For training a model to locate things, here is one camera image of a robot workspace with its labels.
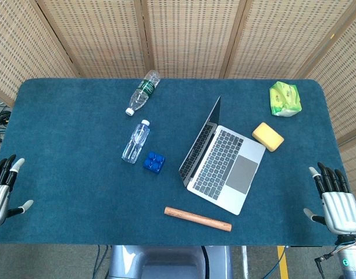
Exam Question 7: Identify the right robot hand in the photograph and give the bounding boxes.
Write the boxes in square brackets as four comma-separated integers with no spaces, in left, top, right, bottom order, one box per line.
[303,162,356,235]

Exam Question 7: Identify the silver laptop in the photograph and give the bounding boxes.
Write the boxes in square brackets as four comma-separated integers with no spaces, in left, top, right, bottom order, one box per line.
[179,95,266,216]

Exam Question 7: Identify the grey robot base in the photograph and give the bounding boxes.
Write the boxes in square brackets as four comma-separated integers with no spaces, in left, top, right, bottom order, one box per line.
[108,245,234,279]

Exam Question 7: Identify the yellow floor tape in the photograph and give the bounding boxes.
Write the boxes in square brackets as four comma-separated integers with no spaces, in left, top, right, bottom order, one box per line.
[276,245,290,279]

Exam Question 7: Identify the blue table mat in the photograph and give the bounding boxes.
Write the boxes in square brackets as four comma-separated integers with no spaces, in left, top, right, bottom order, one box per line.
[0,77,356,247]

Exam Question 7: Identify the yellow sponge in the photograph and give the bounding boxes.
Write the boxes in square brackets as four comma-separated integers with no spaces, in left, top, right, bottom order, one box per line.
[251,121,285,153]

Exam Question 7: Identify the white table leg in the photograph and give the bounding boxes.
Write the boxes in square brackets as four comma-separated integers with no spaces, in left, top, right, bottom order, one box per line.
[241,245,250,279]

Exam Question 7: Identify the green tissue pack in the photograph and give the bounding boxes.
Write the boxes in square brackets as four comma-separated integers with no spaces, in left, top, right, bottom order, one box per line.
[269,81,302,117]

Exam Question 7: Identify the bamboo screen panel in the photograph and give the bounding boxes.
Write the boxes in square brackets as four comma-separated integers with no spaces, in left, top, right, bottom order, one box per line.
[35,0,151,78]
[141,0,250,79]
[220,0,356,79]
[0,0,79,107]
[294,17,356,204]

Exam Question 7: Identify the wooden stick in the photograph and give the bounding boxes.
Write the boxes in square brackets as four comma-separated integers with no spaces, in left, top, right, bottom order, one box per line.
[163,206,233,233]

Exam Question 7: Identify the clear unlabelled water bottle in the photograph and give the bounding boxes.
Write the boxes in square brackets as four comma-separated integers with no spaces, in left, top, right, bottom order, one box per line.
[121,119,151,165]

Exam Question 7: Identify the blue toy brick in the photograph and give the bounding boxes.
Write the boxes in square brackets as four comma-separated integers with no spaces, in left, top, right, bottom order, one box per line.
[142,151,166,175]

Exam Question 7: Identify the green label plastic bottle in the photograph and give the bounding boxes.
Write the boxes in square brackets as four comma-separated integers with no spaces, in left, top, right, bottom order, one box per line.
[125,69,161,117]

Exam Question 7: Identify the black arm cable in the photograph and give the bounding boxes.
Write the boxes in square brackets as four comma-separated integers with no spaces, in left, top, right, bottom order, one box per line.
[314,252,340,279]

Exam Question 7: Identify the black floor cable bundle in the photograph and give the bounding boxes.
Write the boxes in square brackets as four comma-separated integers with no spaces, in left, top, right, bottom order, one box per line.
[0,103,12,129]

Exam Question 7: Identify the blue cable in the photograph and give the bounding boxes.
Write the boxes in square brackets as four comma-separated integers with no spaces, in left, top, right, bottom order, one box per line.
[93,245,112,279]

